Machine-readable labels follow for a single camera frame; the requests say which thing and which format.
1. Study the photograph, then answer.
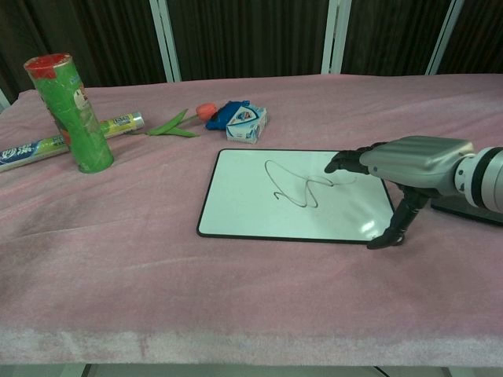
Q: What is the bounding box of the blue plastic holder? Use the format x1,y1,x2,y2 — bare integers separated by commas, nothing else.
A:
205,101,252,131

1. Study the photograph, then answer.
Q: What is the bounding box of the toothpaste tube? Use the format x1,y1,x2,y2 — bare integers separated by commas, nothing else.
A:
0,112,147,173

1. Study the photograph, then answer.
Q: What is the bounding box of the black object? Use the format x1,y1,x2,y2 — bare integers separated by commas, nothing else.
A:
431,197,503,228

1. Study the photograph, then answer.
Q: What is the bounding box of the pink table cloth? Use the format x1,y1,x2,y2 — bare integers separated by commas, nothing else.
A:
0,72,503,366

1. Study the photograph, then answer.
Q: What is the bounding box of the artificial orange tulip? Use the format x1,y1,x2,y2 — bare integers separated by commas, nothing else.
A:
145,102,219,138

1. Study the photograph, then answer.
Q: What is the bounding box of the white blue sachet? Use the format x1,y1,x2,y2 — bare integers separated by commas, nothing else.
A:
226,104,270,143

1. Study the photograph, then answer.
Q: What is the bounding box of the green chip can red lid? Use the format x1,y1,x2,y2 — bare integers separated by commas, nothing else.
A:
23,53,116,174

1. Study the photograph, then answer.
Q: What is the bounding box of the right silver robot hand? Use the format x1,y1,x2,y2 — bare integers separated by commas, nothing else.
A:
324,135,475,251

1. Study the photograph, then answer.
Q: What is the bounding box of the white board black edge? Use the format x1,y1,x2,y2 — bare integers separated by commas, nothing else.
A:
196,148,396,245

